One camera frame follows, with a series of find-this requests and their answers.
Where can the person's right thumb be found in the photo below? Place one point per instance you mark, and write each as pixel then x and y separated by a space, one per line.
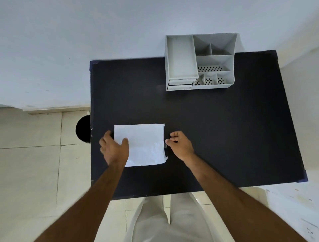
pixel 168 142

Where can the person's left thumb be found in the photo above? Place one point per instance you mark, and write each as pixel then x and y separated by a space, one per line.
pixel 125 143

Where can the person's light trousers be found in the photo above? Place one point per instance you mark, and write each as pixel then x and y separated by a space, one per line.
pixel 172 219

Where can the white wall socket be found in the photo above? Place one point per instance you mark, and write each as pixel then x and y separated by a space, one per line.
pixel 310 231

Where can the black round bin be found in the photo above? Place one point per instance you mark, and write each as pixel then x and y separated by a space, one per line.
pixel 83 129

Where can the person's left hand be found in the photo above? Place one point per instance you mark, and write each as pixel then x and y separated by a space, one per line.
pixel 113 152

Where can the person's left forearm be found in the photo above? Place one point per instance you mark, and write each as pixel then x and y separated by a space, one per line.
pixel 87 204

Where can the small grey organizer drawer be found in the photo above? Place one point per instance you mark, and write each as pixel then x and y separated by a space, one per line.
pixel 180 83

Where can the person's right forearm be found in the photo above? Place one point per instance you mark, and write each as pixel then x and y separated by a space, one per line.
pixel 231 197

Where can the grey plastic desk organizer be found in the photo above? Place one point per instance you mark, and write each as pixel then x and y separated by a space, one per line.
pixel 180 57

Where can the white paper sheet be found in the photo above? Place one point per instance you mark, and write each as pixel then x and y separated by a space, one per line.
pixel 147 142

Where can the person's right hand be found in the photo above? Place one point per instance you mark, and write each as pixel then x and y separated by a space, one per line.
pixel 182 147

